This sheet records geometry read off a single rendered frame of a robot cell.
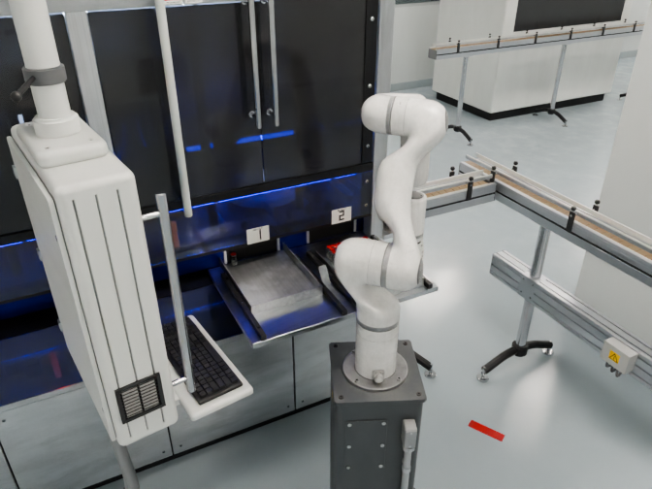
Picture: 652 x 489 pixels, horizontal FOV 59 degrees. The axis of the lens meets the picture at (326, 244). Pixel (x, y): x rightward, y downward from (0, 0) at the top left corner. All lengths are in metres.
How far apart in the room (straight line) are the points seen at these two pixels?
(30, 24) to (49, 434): 1.47
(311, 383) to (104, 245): 1.50
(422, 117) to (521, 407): 1.81
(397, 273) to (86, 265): 0.72
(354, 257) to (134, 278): 0.54
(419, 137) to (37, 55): 0.88
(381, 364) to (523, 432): 1.32
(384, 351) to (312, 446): 1.12
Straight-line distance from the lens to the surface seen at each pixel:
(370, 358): 1.63
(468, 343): 3.25
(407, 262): 1.45
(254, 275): 2.11
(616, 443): 2.96
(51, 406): 2.29
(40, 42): 1.41
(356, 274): 1.48
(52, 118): 1.45
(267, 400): 2.57
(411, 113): 1.50
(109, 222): 1.31
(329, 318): 1.89
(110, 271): 1.37
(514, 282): 2.92
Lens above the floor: 2.02
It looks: 30 degrees down
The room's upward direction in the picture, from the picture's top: straight up
